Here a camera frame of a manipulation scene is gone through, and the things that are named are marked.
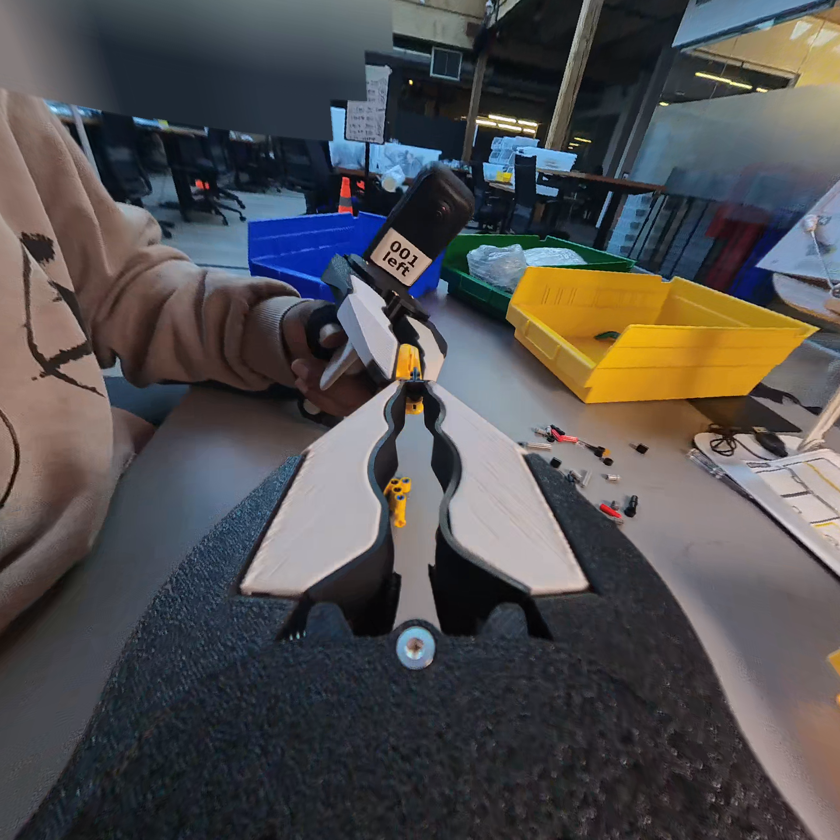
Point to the small yellow building piece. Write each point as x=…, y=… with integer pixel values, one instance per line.
x=408, y=362

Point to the white sign board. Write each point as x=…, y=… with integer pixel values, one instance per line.
x=370, y=112

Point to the person's left forearm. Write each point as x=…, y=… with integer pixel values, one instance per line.
x=197, y=315

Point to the open instruction manual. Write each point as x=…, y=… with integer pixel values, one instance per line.
x=794, y=250

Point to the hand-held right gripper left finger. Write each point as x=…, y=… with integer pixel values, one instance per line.
x=322, y=525

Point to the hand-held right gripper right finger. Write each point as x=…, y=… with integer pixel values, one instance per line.
x=512, y=525

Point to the clear plastic bag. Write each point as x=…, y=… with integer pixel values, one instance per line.
x=519, y=263

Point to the yellow plastic bin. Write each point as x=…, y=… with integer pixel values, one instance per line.
x=656, y=368
x=835, y=662

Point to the pile of black red pieces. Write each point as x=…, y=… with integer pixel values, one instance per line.
x=597, y=450

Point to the blue plastic bin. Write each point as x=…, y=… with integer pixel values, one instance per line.
x=295, y=250

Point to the person's torso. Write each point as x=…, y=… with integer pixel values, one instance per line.
x=53, y=460

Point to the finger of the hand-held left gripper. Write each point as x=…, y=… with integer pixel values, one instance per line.
x=370, y=335
x=433, y=352

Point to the green plastic piece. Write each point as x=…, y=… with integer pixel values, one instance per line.
x=607, y=336

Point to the wooden background table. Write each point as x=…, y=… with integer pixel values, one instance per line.
x=597, y=184

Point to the person's left hand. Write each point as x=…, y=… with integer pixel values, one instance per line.
x=335, y=398

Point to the printed instruction sheet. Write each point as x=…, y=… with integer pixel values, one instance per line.
x=788, y=505

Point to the green plastic bin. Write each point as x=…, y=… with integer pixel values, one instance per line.
x=479, y=295

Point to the black office chair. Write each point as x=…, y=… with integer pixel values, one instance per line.
x=525, y=184
x=204, y=171

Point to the grey desk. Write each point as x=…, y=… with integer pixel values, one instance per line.
x=223, y=433

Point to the wall vent unit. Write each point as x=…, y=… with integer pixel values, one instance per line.
x=446, y=63

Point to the wooden support post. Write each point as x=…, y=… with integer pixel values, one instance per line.
x=475, y=105
x=574, y=72

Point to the stack of coloured crates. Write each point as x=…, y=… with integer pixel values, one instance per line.
x=735, y=250

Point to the black flat device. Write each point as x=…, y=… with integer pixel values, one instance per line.
x=755, y=410

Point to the orange traffic cone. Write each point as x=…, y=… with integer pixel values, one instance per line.
x=345, y=197

